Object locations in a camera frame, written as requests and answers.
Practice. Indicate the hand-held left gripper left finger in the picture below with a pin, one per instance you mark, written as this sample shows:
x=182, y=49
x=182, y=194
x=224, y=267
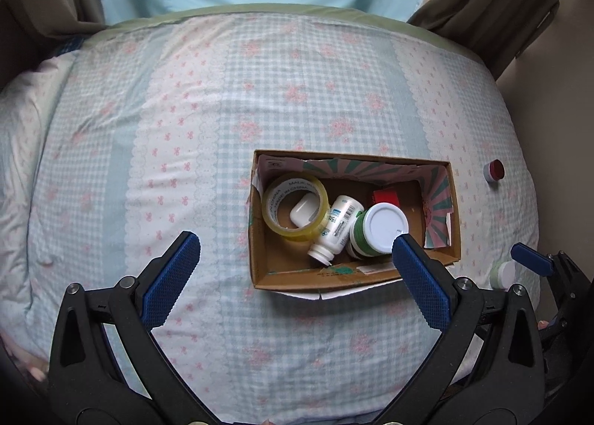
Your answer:
x=171, y=281

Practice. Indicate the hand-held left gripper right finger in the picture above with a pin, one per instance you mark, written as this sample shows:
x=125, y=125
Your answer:
x=422, y=285

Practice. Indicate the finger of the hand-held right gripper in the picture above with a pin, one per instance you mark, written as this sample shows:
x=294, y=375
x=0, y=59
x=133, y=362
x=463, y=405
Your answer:
x=531, y=258

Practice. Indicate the white lid round jar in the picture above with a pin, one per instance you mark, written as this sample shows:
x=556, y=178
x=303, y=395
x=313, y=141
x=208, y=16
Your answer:
x=503, y=272

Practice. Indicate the green label white jar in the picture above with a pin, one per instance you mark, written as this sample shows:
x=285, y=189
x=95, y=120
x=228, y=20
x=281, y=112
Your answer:
x=383, y=225

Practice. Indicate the red lid small jar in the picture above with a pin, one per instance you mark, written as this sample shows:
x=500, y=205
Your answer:
x=495, y=168

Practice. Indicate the red rectangular box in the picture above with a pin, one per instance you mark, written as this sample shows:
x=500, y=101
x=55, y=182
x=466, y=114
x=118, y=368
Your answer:
x=385, y=196

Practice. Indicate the white pill bottle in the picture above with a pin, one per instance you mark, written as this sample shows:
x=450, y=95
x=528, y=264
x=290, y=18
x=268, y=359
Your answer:
x=338, y=220

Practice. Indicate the cardboard box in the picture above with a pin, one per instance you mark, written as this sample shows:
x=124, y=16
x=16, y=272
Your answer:
x=287, y=278

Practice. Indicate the clear yellowish tape roll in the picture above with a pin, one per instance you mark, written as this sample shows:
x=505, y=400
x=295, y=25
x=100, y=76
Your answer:
x=278, y=227

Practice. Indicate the white earbud case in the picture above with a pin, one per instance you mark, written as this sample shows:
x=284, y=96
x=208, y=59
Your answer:
x=304, y=211

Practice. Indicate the person's right hand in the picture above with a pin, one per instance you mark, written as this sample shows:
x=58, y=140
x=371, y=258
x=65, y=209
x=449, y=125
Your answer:
x=543, y=324

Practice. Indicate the floral checked bed sheet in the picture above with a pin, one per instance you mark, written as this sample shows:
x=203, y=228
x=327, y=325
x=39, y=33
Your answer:
x=185, y=104

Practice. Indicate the dark blue patterned cloth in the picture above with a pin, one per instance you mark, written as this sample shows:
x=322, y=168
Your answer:
x=72, y=44

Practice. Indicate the green under sheet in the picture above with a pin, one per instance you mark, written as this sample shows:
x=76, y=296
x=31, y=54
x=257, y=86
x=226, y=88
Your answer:
x=278, y=9

